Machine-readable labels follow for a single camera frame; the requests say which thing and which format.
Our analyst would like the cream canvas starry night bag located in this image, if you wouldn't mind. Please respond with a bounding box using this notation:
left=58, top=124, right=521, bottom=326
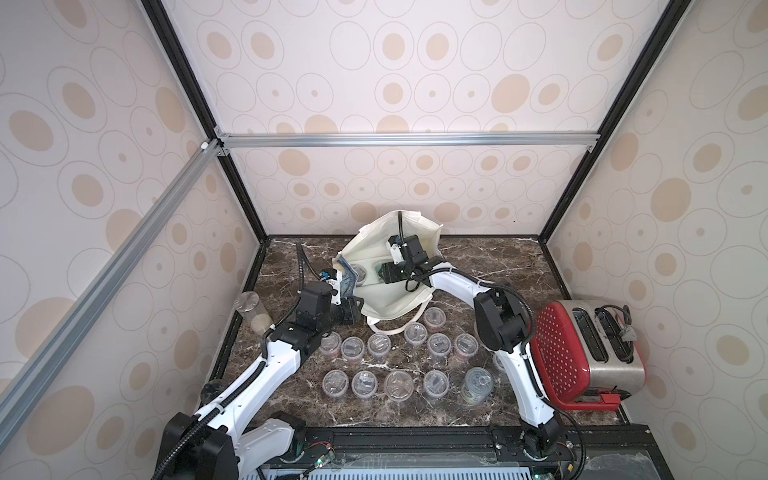
left=334, top=210, right=442, bottom=336

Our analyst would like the clear seed jar row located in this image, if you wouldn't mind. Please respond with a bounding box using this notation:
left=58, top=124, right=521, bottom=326
left=422, top=306, right=447, bottom=334

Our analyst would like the orange seed jar clear lid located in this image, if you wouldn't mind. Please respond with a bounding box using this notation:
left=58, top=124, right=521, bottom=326
left=403, top=322, right=429, bottom=349

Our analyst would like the large clear seed jar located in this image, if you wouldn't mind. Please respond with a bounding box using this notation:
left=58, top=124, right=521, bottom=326
left=460, top=367, right=495, bottom=405

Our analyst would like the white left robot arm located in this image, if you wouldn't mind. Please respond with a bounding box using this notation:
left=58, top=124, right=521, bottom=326
left=153, top=256, right=364, bottom=479

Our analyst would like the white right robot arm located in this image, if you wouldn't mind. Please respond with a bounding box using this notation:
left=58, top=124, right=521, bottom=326
left=380, top=211, right=564, bottom=460

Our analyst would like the silver aluminium crossbar back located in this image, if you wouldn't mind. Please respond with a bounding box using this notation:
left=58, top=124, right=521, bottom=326
left=220, top=131, right=600, bottom=149

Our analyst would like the red and steel toaster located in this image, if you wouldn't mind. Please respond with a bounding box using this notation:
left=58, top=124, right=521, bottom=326
left=532, top=300, right=647, bottom=412

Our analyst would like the silver aluminium bar left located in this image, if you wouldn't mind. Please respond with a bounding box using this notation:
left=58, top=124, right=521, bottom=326
left=1, top=138, right=221, bottom=449

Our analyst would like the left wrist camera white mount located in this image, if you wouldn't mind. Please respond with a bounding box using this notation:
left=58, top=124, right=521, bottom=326
left=320, top=268, right=344, bottom=305

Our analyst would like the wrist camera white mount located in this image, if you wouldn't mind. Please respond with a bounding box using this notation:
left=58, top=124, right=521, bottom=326
left=320, top=268, right=344, bottom=305
left=387, top=235, right=405, bottom=264

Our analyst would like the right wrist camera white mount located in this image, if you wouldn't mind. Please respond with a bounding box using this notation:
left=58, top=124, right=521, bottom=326
left=387, top=235, right=405, bottom=264

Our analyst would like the clear plastic jar by wall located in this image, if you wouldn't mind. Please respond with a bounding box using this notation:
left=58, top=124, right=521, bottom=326
left=235, top=291, right=273, bottom=336

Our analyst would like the black lid jar by wall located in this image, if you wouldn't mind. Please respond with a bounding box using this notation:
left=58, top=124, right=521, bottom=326
left=200, top=379, right=227, bottom=406

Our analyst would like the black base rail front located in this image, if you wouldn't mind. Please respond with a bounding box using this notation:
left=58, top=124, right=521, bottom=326
left=248, top=425, right=672, bottom=479

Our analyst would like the black corner frame post left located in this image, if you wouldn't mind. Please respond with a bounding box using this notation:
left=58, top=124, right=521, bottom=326
left=140, top=0, right=270, bottom=244

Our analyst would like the black corner frame post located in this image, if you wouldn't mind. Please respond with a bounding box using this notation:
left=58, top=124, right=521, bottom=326
left=538, top=0, right=694, bottom=244
left=140, top=0, right=270, bottom=244

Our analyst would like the black corner frame post right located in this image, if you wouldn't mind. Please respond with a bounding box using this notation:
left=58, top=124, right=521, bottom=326
left=538, top=0, right=694, bottom=244

